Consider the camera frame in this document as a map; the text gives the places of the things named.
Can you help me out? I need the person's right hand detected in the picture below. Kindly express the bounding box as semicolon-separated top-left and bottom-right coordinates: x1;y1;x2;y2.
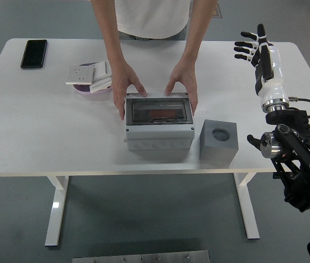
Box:
112;62;148;121

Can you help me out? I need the white table leg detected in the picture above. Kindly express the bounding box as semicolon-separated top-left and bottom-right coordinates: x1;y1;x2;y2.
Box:
44;175;70;247
233;173;260;240

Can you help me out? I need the dark floor sign yellow text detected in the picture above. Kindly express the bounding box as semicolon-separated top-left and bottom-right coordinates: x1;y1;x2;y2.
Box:
189;2;223;19

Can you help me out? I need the person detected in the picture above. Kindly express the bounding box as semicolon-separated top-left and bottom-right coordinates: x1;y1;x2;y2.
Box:
115;0;191;41

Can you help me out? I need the black smartphone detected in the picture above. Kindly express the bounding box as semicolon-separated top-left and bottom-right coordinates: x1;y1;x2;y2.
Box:
20;39;48;69

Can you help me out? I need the orange cylindrical battery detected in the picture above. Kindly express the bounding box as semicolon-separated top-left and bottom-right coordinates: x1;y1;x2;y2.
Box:
148;109;184;118

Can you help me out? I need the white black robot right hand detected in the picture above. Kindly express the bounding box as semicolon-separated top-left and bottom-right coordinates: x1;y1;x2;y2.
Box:
233;24;290;106

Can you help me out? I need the white panel with grey edge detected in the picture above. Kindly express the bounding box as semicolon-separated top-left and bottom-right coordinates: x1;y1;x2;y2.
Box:
89;77;114;94

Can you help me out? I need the person's left hand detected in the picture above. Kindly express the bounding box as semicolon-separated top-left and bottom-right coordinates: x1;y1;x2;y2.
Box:
164;61;199;116

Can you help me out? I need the purple bowl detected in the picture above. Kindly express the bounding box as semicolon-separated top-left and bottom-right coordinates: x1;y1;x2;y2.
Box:
73;62;114;95

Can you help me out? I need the grey block holder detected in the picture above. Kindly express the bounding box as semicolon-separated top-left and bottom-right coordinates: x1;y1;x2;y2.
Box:
199;119;240;165

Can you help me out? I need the white socket panel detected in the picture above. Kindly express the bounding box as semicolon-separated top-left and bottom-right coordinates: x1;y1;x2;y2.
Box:
65;65;96;85

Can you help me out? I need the white switch panel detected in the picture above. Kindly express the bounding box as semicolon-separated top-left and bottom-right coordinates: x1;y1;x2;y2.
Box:
93;59;114;81

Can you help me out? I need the grey metal plate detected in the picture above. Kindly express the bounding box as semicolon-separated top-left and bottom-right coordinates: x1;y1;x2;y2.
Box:
72;250;211;263

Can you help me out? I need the grey electrical enclosure box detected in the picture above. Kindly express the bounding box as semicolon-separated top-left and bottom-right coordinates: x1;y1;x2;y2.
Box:
123;92;196;151

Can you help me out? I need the smoky transparent box lid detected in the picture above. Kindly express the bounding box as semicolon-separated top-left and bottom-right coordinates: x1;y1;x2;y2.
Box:
129;98;190;124

